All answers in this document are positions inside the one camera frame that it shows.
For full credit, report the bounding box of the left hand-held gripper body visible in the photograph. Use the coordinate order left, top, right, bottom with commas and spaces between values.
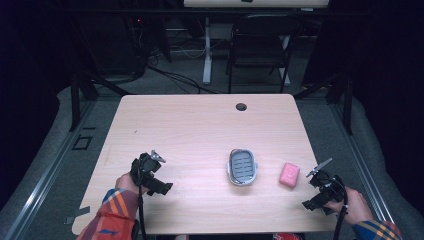
129, 149, 167, 188

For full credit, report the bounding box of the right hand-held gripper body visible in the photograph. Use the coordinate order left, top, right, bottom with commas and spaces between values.
305, 157, 346, 216

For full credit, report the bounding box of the pink soap bar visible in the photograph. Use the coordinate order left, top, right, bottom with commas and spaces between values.
278, 162, 301, 190

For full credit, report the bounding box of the grey soap dish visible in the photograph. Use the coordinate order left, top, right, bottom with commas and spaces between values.
227, 148, 259, 187

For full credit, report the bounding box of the person's left hand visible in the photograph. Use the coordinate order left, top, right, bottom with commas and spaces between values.
115, 172, 141, 196

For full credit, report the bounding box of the person's right hand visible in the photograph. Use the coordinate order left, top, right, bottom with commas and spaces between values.
332, 186, 375, 226

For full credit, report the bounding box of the red packet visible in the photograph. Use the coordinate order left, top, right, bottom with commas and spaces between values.
273, 232, 305, 240

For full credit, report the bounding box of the black tape square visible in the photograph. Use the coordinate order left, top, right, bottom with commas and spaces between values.
71, 134, 94, 151

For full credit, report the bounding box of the grey tape strip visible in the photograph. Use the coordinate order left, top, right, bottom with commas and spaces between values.
64, 205, 92, 225

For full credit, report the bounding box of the black metal stand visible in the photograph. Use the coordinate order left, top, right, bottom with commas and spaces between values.
69, 64, 132, 133
293, 71, 355, 136

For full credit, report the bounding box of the black folding chair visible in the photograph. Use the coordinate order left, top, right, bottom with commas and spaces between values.
225, 14, 304, 95

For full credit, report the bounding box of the white desk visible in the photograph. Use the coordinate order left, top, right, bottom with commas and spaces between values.
183, 0, 331, 86

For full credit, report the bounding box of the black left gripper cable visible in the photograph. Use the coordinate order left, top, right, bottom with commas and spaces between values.
137, 159, 149, 240

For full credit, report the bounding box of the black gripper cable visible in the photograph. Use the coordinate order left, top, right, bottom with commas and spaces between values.
332, 175, 350, 240
137, 159, 149, 240

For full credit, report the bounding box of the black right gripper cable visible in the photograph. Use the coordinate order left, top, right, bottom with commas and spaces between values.
332, 175, 350, 240

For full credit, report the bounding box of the metal floor rail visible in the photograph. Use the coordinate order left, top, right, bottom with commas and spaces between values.
329, 103, 395, 224
2, 99, 98, 240

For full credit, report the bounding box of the black floor cable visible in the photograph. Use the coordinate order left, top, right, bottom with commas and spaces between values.
146, 63, 223, 95

